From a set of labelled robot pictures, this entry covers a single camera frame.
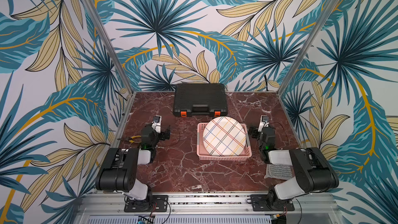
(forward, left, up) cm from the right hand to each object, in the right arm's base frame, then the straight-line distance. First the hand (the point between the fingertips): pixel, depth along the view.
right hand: (261, 123), depth 92 cm
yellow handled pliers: (-4, +78, -7) cm, 79 cm away
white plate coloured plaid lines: (-7, +22, -3) cm, 24 cm away
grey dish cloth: (-25, -4, -7) cm, 27 cm away
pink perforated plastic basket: (-15, +35, -7) cm, 39 cm away
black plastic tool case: (+24, +36, -5) cm, 44 cm away
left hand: (+1, +59, -1) cm, 59 cm away
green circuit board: (-45, +65, -10) cm, 80 cm away
